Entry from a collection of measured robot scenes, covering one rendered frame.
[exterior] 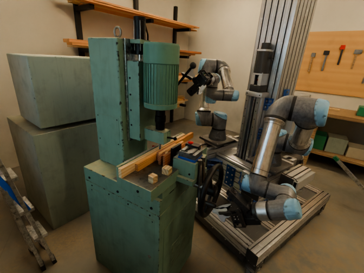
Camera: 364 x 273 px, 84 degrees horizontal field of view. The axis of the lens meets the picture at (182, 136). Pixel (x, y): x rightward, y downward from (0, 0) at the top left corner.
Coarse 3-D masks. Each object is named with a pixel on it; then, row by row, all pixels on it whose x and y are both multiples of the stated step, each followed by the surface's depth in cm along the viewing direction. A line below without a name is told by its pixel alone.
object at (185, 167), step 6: (174, 162) 106; (180, 162) 104; (186, 162) 102; (192, 162) 101; (180, 168) 105; (186, 168) 103; (192, 168) 101; (180, 174) 106; (186, 174) 104; (192, 174) 102
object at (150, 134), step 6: (150, 126) 116; (144, 132) 114; (150, 132) 111; (156, 132) 109; (162, 132) 108; (168, 132) 111; (144, 138) 115; (150, 138) 113; (156, 138) 110; (162, 138) 108; (162, 144) 109
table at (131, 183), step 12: (144, 168) 104; (156, 168) 105; (120, 180) 96; (132, 180) 94; (144, 180) 94; (168, 180) 99; (180, 180) 104; (192, 180) 102; (132, 192) 94; (144, 192) 89; (156, 192) 91
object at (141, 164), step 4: (192, 132) 148; (184, 136) 139; (188, 136) 143; (192, 136) 149; (176, 140) 132; (180, 140) 134; (184, 140) 139; (156, 152) 114; (148, 156) 109; (152, 156) 109; (156, 156) 113; (140, 160) 104; (144, 160) 104; (148, 160) 107; (152, 160) 110; (136, 164) 100; (140, 164) 102; (144, 164) 105; (148, 164) 108; (136, 168) 101; (140, 168) 103
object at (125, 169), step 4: (180, 136) 137; (172, 140) 129; (168, 144) 125; (156, 148) 116; (148, 152) 111; (152, 152) 112; (140, 156) 106; (144, 156) 107; (132, 160) 102; (136, 160) 102; (128, 164) 98; (132, 164) 99; (120, 168) 94; (124, 168) 95; (128, 168) 98; (132, 168) 100; (120, 172) 94; (124, 172) 96; (128, 172) 98; (120, 176) 95; (124, 176) 96
